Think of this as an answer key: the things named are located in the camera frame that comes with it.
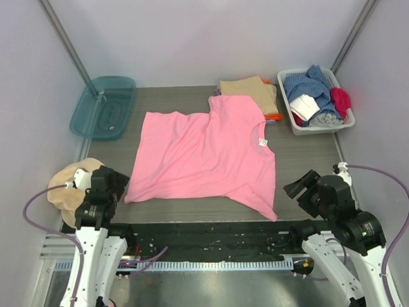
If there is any aluminium frame post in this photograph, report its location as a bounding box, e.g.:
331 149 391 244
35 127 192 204
330 0 380 74
38 0 91 84

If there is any right aluminium frame post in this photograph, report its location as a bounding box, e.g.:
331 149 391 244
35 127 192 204
330 0 380 74

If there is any white plastic basket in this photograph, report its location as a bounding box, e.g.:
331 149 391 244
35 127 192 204
277 65 355 136

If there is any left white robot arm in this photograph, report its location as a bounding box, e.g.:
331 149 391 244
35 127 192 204
60 166 136 306

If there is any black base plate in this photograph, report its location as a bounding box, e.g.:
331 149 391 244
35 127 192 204
109 221 303 262

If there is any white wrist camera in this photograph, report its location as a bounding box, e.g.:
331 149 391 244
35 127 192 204
332 162 352 187
65 168 92 191

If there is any beige t shirt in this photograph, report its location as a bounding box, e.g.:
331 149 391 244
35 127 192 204
219 75 279 115

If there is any blue checked shirt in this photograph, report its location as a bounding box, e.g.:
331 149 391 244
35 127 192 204
284 65 342 122

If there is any lavender t shirt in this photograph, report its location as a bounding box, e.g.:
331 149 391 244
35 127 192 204
215 87 282 123

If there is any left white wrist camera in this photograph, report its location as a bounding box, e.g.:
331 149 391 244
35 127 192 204
65 168 92 191

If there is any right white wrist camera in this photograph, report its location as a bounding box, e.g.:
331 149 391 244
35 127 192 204
332 162 352 187

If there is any aluminium rail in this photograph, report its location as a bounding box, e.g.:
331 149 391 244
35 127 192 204
40 233 77 259

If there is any magenta cloth in basket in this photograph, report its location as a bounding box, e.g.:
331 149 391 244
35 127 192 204
330 88 351 120

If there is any left aluminium frame post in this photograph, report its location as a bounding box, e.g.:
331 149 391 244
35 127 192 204
38 0 91 84

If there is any orange t shirt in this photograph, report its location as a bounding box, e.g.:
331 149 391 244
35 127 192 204
263 80 283 121

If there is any teal plastic bin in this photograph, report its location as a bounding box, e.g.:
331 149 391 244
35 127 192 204
70 76 137 141

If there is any pink t shirt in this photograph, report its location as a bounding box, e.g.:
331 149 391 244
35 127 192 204
125 95 277 221

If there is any white slotted cable duct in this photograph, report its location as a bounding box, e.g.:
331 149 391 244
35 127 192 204
53 258 293 272

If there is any beige crumpled cloth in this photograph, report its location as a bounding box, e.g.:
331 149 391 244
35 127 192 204
47 157 104 228

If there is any white cloth in basket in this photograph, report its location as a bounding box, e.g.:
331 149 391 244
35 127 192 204
289 94 320 122

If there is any red cloth in basket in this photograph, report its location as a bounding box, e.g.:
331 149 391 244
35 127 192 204
292 113 302 127

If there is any grey cloth in basket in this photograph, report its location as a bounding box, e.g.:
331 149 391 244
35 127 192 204
309 113 344 128

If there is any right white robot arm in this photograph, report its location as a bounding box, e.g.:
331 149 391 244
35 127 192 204
284 164 402 306

